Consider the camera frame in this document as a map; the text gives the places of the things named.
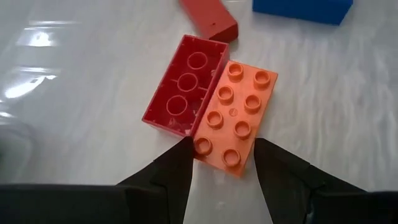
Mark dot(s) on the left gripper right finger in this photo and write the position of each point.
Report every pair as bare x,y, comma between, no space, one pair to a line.
311,202

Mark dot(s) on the red two-by-four brick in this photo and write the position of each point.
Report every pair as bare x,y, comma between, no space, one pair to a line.
186,84

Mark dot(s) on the orange two-by-four brick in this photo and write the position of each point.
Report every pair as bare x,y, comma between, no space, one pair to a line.
233,124

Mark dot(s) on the long red flat block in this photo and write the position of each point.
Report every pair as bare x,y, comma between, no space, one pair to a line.
211,18

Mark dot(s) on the blue two-by-four brick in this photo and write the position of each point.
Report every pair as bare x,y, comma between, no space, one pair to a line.
301,11

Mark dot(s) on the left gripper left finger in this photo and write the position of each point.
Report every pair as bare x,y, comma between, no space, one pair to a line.
93,205

